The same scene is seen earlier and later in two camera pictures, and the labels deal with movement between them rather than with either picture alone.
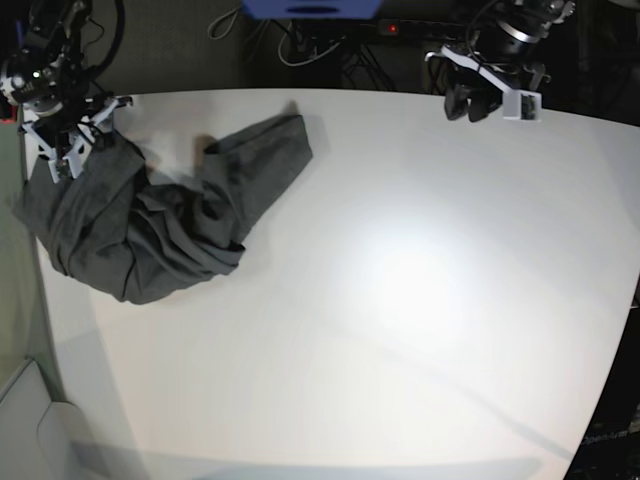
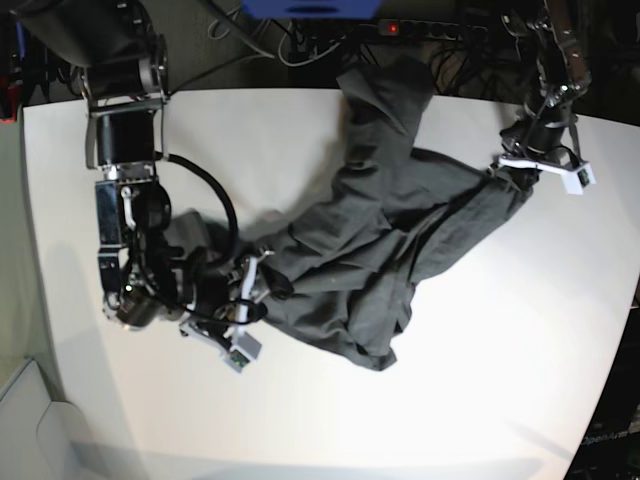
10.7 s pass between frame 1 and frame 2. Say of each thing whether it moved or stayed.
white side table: stayed
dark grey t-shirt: moved
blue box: stayed
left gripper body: moved
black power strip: stayed
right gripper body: moved
